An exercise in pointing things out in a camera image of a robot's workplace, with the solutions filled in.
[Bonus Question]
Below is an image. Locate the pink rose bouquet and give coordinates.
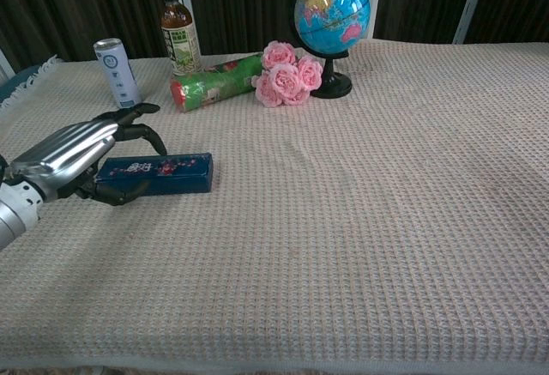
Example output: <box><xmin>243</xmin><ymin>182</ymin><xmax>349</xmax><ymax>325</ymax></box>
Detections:
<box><xmin>250</xmin><ymin>39</ymin><xmax>324</xmax><ymax>108</ymax></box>

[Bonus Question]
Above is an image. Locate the beige waffle tablecloth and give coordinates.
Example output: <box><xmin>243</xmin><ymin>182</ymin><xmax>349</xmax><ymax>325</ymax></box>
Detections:
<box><xmin>0</xmin><ymin>39</ymin><xmax>549</xmax><ymax>372</ymax></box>

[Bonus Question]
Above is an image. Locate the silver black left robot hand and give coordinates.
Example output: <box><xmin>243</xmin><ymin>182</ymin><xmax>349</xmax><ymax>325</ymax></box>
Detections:
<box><xmin>8</xmin><ymin>102</ymin><xmax>168</xmax><ymax>208</ymax></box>

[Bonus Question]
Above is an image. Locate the green floral wrapped tube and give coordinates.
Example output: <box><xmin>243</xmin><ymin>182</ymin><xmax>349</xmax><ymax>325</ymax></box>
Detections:
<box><xmin>169</xmin><ymin>52</ymin><xmax>265</xmax><ymax>113</ymax></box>

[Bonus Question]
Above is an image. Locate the dark blue glasses case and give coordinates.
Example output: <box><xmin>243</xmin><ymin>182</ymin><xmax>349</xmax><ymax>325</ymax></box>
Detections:
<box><xmin>94</xmin><ymin>152</ymin><xmax>214</xmax><ymax>197</ymax></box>

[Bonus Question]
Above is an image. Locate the blue globe on black stand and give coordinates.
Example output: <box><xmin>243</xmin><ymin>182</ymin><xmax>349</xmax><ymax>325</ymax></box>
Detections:
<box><xmin>293</xmin><ymin>0</ymin><xmax>372</xmax><ymax>100</ymax></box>

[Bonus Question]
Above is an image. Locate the blue padded table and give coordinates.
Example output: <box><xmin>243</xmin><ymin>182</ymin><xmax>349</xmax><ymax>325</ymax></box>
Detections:
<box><xmin>0</xmin><ymin>64</ymin><xmax>44</xmax><ymax>104</ymax></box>

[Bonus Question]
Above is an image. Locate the brown tea bottle green label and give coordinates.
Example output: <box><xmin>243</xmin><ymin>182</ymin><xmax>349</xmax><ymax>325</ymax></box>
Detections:
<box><xmin>160</xmin><ymin>0</ymin><xmax>202</xmax><ymax>78</ymax></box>

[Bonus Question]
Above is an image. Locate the white drink can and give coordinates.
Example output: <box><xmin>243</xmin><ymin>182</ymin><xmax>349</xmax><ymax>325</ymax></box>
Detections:
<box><xmin>93</xmin><ymin>38</ymin><xmax>143</xmax><ymax>111</ymax></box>

